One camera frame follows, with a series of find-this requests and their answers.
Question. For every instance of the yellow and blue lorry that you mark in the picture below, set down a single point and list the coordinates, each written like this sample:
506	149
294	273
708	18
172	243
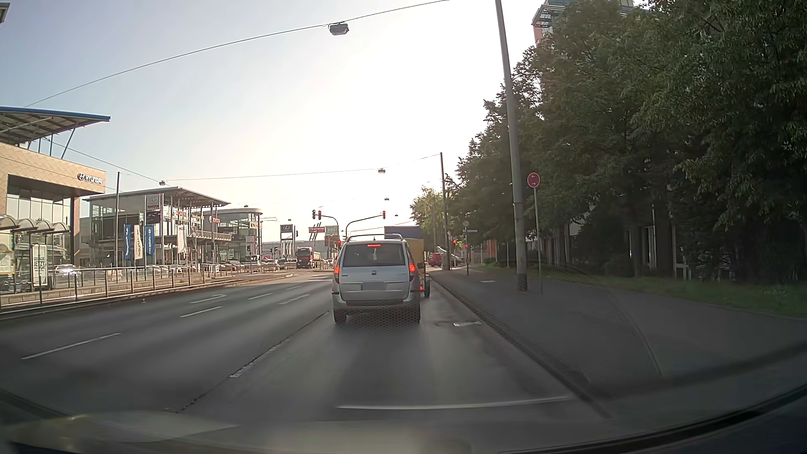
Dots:
413	247

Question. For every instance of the grey pole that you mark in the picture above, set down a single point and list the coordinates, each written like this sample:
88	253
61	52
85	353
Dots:
444	211

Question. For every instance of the red car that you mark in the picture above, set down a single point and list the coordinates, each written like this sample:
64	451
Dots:
434	259

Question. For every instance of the silver estate car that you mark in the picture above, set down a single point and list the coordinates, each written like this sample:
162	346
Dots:
376	277

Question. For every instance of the signpost with traffic light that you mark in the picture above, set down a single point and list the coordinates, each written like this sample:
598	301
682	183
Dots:
466	246

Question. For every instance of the red lorry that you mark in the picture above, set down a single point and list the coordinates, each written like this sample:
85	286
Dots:
305	257

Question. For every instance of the tall advertising pylon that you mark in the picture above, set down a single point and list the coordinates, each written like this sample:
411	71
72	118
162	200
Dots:
287	238

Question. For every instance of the round red road sign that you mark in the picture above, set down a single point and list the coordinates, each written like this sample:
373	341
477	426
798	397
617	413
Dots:
534	208

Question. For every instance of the grey asphalt road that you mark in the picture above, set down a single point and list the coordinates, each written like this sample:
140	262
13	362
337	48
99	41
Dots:
353	359

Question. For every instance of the row of parked cars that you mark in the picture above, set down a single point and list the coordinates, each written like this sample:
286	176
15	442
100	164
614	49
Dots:
252	265

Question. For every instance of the hanging street lamp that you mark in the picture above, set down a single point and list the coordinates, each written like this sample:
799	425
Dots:
338	28

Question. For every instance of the car's own bonnet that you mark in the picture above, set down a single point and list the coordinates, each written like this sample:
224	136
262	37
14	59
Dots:
391	438

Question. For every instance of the grey pavement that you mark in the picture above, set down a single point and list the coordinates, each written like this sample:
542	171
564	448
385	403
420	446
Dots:
605	328

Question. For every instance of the glass showroom building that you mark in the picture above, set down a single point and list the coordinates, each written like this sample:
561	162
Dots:
170	227

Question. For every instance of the row of trees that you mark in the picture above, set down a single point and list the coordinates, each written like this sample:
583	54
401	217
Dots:
630	132

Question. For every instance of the tall building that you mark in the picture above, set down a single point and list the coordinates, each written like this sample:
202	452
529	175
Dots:
555	16

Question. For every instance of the row of flags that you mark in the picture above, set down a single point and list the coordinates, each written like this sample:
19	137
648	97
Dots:
138	242

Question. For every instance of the raised tram platform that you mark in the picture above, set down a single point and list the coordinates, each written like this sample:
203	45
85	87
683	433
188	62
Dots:
126	289

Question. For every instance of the metal railing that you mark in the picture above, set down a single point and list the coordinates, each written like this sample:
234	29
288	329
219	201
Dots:
107	278

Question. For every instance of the grass verge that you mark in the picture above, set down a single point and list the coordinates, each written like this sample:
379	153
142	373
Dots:
706	289

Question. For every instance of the white car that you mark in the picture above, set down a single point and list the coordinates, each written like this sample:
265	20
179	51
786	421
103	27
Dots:
66	270

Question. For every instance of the road markings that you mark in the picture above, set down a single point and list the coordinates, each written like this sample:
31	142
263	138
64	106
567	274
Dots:
69	345

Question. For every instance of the beige car dealership building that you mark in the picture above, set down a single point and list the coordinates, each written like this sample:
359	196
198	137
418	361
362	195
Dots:
39	202

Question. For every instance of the tram stop shelter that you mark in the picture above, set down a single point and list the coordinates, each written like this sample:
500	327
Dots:
31	252

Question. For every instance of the tall grey lamp post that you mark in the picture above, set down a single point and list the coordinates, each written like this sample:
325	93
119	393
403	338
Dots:
512	145

